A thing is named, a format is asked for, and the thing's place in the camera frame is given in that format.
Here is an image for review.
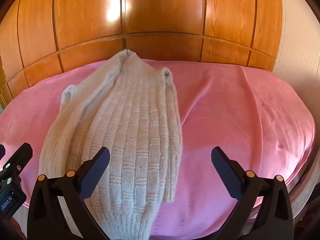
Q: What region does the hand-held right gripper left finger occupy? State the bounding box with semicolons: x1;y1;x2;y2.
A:
27;146;111;240

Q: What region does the pink blanket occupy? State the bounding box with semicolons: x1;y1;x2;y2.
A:
0;60;317;240

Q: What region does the cream knitted sweater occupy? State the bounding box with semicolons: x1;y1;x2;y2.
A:
39;49;184;240

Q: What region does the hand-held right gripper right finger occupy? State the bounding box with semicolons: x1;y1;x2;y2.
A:
211;146;294;240

